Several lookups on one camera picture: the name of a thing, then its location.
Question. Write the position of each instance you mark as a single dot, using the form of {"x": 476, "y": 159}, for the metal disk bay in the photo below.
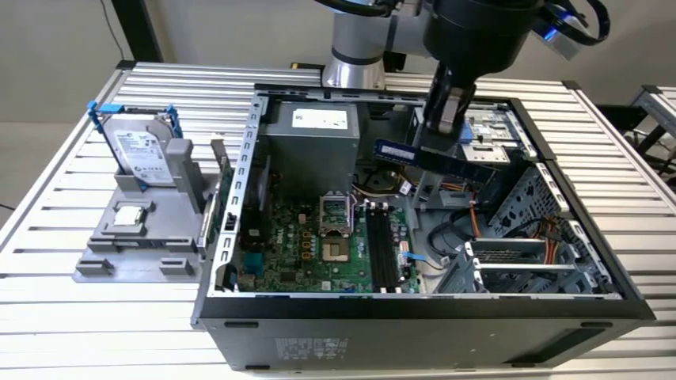
{"x": 507, "y": 247}

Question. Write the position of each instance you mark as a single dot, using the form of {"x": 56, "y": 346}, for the grey power supply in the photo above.
{"x": 311, "y": 158}

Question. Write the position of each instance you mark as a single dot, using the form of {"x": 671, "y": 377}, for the black round fan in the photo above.
{"x": 380, "y": 183}

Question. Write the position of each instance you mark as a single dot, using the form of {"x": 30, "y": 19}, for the thin locking lever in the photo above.
{"x": 350, "y": 215}

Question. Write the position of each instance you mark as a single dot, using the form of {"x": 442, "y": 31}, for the metal slat side table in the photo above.
{"x": 658, "y": 99}

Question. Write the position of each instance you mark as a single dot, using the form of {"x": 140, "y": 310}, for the grey parts rack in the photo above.
{"x": 164, "y": 221}

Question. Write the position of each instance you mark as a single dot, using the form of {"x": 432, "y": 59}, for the black open PC case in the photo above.
{"x": 370, "y": 340}

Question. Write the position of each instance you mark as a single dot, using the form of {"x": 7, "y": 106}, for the CPU socket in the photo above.
{"x": 335, "y": 249}

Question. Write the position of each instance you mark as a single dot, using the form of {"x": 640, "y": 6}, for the blue plastic drive latch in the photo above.
{"x": 467, "y": 132}

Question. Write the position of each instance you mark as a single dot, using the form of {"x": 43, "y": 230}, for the green motherboard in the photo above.
{"x": 286, "y": 253}

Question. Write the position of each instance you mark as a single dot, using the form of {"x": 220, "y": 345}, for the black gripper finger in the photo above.
{"x": 448, "y": 115}

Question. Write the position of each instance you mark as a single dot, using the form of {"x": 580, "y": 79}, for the yellow black connector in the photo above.
{"x": 296, "y": 65}

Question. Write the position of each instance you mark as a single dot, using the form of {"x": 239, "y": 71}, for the hard disk in blue carrier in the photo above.
{"x": 140, "y": 150}

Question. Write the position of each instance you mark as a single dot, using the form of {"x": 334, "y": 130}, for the silver wrist camera blue light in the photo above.
{"x": 562, "y": 45}

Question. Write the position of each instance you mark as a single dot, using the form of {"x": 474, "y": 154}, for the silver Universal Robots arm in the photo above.
{"x": 354, "y": 43}

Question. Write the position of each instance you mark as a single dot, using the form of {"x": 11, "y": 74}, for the black upright post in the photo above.
{"x": 140, "y": 31}

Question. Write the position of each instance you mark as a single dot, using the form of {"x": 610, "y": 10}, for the silver CPU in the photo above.
{"x": 128, "y": 216}

